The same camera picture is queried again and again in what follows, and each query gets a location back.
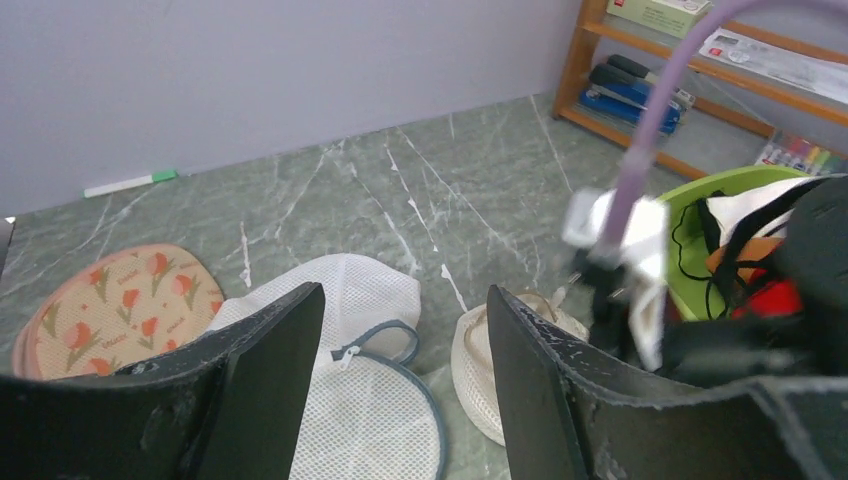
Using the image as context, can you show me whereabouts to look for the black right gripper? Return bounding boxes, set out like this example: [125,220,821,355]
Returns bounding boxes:
[574,176,847,387]

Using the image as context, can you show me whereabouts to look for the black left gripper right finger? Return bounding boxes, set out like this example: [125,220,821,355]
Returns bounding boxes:
[487,286,847,479]

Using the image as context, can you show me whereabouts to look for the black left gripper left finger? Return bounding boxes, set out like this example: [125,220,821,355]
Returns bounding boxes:
[1,282,325,479]

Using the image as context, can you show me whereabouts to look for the orange red bra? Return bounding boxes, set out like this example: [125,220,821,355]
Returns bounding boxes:
[670,178,836,323]

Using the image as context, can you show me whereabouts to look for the beige-trim mesh laundry bag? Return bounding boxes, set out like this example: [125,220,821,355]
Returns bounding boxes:
[450,287,589,446]

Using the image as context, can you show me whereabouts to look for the blue-trim mesh laundry bag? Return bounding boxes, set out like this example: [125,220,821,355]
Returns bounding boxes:
[209,253,448,479]

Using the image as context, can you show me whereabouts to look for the floral pink bra pad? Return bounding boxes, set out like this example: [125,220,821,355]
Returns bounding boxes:
[11,244,225,380]

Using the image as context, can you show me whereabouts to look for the green plastic basket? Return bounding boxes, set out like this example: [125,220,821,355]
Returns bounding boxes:
[658,166,806,321]

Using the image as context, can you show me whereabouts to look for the white cloth in basket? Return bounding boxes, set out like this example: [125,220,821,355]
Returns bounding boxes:
[706,174,841,247]

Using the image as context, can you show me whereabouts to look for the colourful packet on lower shelf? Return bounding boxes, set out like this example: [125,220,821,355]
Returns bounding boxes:
[755,130,847,176]

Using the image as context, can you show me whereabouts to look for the green and white marker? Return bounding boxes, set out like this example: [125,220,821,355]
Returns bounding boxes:
[82,169,179,199]

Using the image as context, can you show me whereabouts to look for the white packaged item on shelf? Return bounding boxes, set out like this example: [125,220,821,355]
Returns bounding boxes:
[698,28,847,104]

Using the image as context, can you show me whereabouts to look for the blue item on shelf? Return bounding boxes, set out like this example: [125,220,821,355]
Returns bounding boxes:
[578,54,696,135]

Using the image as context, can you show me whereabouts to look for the green white box on shelf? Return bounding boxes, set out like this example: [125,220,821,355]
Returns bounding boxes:
[606,0,713,39]

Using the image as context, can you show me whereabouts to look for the orange wooden shelf rack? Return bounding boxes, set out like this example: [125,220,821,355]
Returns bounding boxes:
[553,1,847,179]

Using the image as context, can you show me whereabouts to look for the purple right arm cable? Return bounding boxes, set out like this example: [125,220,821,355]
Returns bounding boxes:
[589,0,848,263]

